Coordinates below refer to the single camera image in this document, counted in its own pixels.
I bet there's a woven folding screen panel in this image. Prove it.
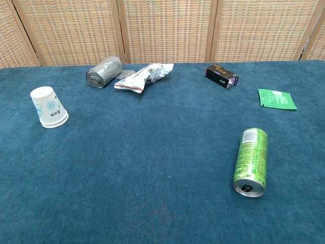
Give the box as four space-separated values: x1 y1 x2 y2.
301 7 325 62
205 0 322 63
11 0 126 67
116 0 219 64
0 0 41 69

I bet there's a green drink can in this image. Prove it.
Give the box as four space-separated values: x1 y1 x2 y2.
233 128 269 198

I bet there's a crumpled white snack wrapper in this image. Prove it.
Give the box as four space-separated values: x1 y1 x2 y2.
113 63 175 94

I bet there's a blue felt table cover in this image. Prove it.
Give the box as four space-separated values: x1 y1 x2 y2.
0 59 325 244

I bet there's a grey trash bag roll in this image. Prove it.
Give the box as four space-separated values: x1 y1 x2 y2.
85 56 135 89

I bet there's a green flat sachet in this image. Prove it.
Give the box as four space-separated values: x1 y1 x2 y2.
258 88 298 110

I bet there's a white paper cup blue print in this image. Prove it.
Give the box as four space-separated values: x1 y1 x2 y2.
29 86 69 125

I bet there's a small black carton box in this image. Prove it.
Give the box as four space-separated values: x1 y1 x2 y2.
203 64 240 90

